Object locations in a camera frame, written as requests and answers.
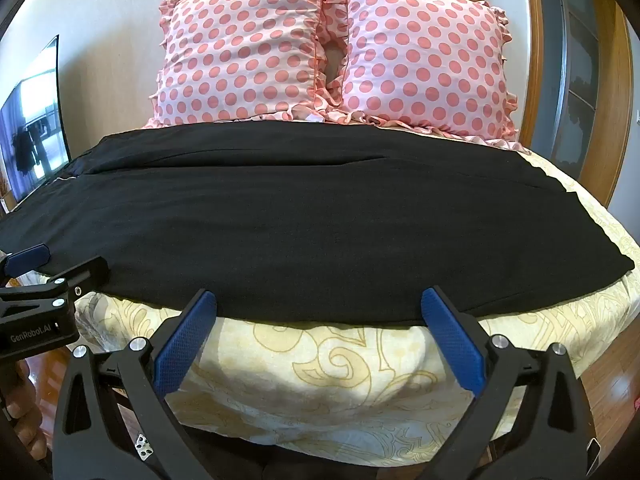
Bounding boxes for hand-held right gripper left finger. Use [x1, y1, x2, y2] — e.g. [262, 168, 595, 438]
[52, 287, 219, 480]

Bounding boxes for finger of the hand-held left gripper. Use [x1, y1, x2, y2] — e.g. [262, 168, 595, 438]
[0, 243, 52, 286]
[47, 256, 111, 302]

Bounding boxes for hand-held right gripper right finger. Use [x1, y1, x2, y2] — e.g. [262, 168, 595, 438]
[420, 285, 601, 480]

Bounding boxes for black pants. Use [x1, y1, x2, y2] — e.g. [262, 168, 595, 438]
[0, 121, 635, 329]

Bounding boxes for person's left hand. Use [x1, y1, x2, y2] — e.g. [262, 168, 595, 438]
[10, 390, 56, 462]

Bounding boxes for black flat screen television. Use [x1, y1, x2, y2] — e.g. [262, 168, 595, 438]
[0, 35, 71, 207]

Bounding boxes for yellow patterned bed sheet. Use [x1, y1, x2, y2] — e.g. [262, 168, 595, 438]
[65, 150, 640, 453]

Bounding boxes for pink polka dot pillow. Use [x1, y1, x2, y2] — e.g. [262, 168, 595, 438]
[320, 0, 521, 142]
[149, 0, 335, 128]

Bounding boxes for grey glass door panel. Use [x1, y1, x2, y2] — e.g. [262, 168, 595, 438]
[542, 0, 618, 166]

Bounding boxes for wooden door frame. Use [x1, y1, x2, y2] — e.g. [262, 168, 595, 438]
[432, 0, 638, 211]

